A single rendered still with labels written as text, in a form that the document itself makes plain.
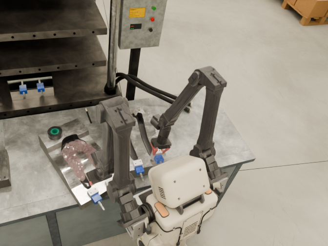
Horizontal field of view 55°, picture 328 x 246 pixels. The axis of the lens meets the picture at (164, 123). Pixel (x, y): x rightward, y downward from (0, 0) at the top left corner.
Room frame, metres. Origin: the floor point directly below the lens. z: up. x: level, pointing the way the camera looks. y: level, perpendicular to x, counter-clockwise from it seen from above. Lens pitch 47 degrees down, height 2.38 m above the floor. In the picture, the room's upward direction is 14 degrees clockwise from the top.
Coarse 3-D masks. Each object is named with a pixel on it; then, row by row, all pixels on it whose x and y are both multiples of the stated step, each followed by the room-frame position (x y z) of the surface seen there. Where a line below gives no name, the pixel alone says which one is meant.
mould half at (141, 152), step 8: (136, 112) 1.47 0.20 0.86; (136, 120) 1.33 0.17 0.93; (144, 120) 1.35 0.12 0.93; (136, 128) 1.28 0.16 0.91; (152, 128) 1.32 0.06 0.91; (136, 136) 1.24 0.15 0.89; (152, 136) 1.27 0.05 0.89; (136, 144) 1.18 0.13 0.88; (136, 152) 1.12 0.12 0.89; (144, 152) 1.14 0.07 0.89; (144, 160) 1.08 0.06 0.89; (168, 160) 1.12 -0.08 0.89; (144, 168) 1.03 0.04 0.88; (136, 176) 1.01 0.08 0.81
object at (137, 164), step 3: (135, 162) 1.03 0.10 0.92; (138, 162) 1.03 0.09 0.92; (141, 162) 1.04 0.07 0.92; (135, 165) 1.01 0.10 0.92; (138, 165) 1.02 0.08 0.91; (141, 165) 1.03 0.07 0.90; (135, 168) 1.00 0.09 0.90; (138, 168) 1.00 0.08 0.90; (141, 168) 1.01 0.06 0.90; (135, 171) 0.99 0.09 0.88; (138, 171) 0.98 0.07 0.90; (141, 171) 0.99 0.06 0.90; (138, 174) 0.98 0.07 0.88; (141, 174) 0.97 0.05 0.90; (141, 177) 0.96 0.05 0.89
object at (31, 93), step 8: (48, 72) 1.54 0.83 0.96; (8, 80) 1.38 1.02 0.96; (16, 80) 1.39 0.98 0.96; (24, 80) 1.42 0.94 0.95; (32, 80) 1.44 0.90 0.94; (40, 80) 1.47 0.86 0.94; (48, 80) 1.50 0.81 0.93; (16, 88) 1.39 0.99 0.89; (32, 88) 1.44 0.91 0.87; (48, 88) 1.49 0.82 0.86; (16, 96) 1.38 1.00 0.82; (32, 96) 1.43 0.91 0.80; (40, 96) 1.46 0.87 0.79
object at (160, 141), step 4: (160, 136) 1.10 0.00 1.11; (168, 136) 1.11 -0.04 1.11; (152, 140) 1.09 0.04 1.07; (156, 140) 1.10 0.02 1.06; (160, 140) 1.08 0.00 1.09; (164, 140) 1.08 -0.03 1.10; (168, 140) 1.13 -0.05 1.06; (156, 144) 1.07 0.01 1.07; (160, 144) 1.07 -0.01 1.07; (164, 144) 1.08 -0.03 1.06; (168, 144) 1.09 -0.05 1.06
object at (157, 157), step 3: (159, 150) 1.11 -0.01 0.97; (156, 153) 1.07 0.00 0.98; (159, 153) 1.08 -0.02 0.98; (162, 153) 1.09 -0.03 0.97; (150, 156) 1.09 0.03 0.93; (153, 156) 1.07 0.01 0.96; (156, 156) 1.06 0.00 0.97; (159, 156) 1.07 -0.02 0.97; (162, 156) 1.08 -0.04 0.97; (153, 159) 1.06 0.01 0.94; (156, 159) 1.04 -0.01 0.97; (159, 159) 1.05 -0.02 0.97; (162, 159) 1.05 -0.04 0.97; (156, 162) 1.03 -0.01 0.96; (159, 162) 1.04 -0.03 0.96; (162, 162) 1.05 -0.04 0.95
